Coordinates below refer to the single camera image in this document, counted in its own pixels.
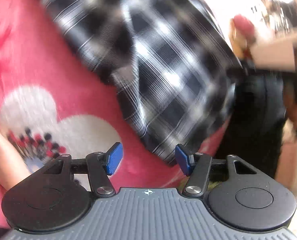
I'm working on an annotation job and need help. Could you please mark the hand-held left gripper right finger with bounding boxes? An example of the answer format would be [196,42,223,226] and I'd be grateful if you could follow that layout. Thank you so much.
[176,144,258,197]

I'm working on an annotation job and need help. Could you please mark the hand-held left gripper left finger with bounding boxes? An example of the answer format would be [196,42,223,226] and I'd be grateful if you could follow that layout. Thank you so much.
[42,142,123,197]

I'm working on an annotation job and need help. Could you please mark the black white plaid pants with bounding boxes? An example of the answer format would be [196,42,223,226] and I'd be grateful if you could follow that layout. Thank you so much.
[32,0,241,167]

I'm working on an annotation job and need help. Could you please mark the pink floral blanket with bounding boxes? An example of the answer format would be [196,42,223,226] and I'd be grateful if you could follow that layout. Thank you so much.
[0,0,229,230]

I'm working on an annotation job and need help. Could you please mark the person's bare foot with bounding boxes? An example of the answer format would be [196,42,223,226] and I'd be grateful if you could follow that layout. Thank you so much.
[0,124,32,192]

